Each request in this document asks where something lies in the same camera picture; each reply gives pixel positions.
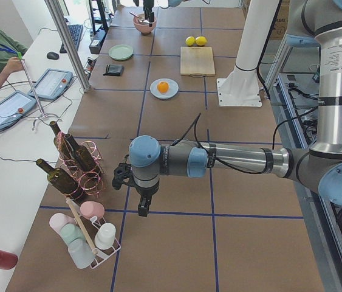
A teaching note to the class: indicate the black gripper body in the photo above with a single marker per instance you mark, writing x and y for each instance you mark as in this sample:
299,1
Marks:
146,192

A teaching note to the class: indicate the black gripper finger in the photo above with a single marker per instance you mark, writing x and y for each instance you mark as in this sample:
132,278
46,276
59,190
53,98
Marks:
143,206

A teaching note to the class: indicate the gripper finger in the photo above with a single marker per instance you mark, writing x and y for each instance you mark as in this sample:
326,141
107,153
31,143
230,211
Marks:
151,18

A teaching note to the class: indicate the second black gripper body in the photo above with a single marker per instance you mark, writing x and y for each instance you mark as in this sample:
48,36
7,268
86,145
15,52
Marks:
149,6

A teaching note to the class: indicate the orange mandarin fruit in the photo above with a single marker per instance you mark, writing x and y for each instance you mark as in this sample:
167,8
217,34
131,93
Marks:
163,87

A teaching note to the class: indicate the pale blue plate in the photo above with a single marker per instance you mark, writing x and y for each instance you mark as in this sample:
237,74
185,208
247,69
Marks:
173,89

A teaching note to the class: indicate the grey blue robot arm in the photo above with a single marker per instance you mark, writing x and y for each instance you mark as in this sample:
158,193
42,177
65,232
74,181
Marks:
317,167

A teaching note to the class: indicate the pale green plate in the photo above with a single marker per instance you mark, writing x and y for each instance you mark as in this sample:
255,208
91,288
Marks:
121,52

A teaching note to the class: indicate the metal scoop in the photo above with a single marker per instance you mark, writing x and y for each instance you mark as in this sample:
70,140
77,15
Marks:
140,18

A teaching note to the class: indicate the pink bowl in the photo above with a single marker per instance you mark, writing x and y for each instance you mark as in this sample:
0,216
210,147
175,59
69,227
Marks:
143,25

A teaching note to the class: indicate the upper dark wine bottle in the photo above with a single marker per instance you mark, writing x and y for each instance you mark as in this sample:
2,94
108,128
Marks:
82,156

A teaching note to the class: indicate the dark wine bottle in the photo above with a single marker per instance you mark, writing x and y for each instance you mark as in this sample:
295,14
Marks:
82,156
61,145
63,182

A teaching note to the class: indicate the lower yellow lemon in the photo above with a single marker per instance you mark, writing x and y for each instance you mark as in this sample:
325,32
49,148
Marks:
190,41

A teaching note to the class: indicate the yellow lemon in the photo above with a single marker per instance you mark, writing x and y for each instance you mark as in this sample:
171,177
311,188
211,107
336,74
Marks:
190,41
200,41

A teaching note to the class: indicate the white cup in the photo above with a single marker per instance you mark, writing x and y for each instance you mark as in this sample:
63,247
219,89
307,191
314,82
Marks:
104,239

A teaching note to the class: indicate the upper yellow lemon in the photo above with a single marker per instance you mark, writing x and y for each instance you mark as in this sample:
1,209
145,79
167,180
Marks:
200,41

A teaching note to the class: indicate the bamboo cutting board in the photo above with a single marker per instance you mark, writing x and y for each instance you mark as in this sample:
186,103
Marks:
197,61

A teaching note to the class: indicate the lower dark wine bottle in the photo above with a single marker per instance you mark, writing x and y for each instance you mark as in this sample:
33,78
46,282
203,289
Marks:
63,182

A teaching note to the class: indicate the folded grey cloth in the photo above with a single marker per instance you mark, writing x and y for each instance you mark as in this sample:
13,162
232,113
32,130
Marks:
115,70

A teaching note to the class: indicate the mint green cup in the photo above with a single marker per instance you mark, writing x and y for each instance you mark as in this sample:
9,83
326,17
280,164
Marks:
70,232

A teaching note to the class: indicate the black keyboard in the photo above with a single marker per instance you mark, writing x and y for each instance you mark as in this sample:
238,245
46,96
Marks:
75,31

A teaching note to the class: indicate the pale grey cup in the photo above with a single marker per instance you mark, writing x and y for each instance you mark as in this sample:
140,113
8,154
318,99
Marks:
81,253

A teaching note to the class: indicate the light pink cup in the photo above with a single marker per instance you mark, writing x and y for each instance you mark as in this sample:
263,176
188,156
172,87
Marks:
59,220

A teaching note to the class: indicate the metal stand rod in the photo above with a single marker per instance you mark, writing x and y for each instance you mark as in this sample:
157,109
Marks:
43,115

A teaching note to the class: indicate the black computer mouse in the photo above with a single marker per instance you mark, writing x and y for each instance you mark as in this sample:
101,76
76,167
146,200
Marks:
52,56

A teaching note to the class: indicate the far teach pendant tablet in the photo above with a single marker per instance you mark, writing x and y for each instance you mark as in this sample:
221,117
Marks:
52,83

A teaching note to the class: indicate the teach pendant tablet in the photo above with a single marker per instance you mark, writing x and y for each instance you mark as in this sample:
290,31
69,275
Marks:
14,107
52,83

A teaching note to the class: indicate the near teach pendant tablet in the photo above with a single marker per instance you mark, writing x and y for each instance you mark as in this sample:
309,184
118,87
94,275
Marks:
14,107

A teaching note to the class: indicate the copper wire bottle rack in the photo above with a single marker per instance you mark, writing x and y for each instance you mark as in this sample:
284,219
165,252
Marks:
88,183

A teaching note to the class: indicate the white wire cup rack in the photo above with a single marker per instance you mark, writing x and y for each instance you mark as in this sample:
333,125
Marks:
92,226

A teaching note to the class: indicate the wooden rack handle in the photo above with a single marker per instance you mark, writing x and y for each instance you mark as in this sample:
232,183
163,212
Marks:
82,227

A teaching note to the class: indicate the aluminium frame post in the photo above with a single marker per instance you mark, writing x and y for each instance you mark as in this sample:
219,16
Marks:
58,18

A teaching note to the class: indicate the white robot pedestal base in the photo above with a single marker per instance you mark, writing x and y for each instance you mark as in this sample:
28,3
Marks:
241,88

